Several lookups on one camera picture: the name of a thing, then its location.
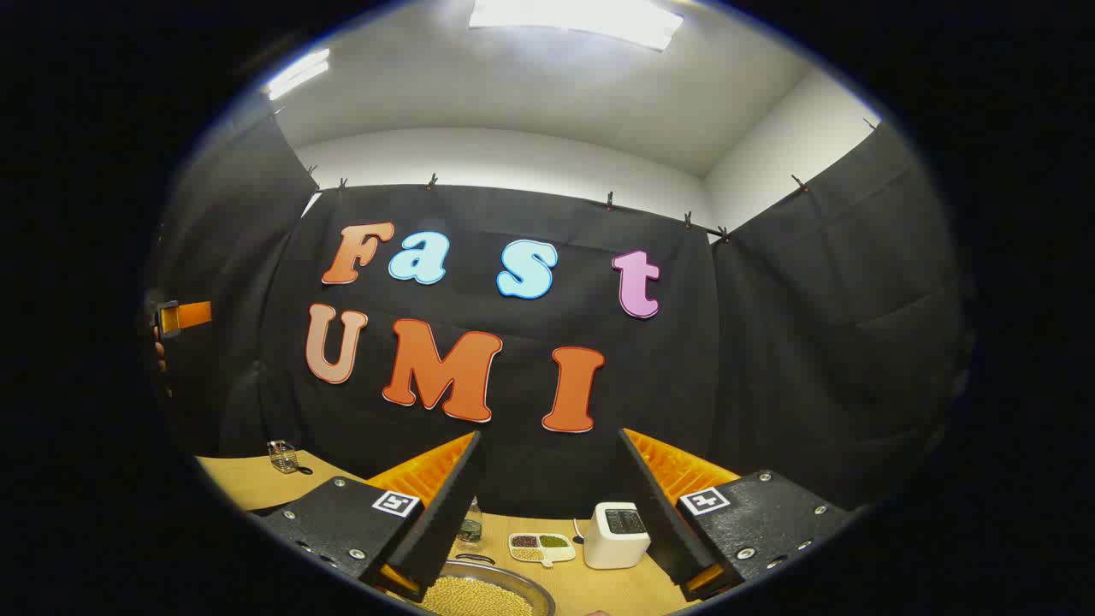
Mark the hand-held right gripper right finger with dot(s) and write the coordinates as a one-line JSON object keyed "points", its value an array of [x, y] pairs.
{"points": [[654, 522]]}

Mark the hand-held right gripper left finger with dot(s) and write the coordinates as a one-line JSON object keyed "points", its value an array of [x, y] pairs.
{"points": [[440, 522]]}

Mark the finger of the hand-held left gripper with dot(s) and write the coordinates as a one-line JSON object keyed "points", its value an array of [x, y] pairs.
{"points": [[192, 315]]}

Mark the pile of yellow soybeans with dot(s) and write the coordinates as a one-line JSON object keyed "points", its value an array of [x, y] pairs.
{"points": [[475, 599]]}

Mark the stainless steel pot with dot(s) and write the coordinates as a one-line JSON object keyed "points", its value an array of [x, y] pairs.
{"points": [[513, 575]]}

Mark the clear plastic water bottle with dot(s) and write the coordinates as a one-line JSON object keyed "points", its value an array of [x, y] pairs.
{"points": [[470, 524]]}

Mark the white toaster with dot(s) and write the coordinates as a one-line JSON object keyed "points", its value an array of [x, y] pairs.
{"points": [[612, 543]]}

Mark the white divided bean tray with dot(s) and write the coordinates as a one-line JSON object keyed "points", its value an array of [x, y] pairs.
{"points": [[543, 547]]}

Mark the black backdrop cloth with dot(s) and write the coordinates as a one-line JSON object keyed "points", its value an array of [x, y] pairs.
{"points": [[770, 359]]}

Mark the ceiling light panel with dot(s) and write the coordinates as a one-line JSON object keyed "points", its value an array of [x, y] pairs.
{"points": [[298, 74], [573, 17]]}

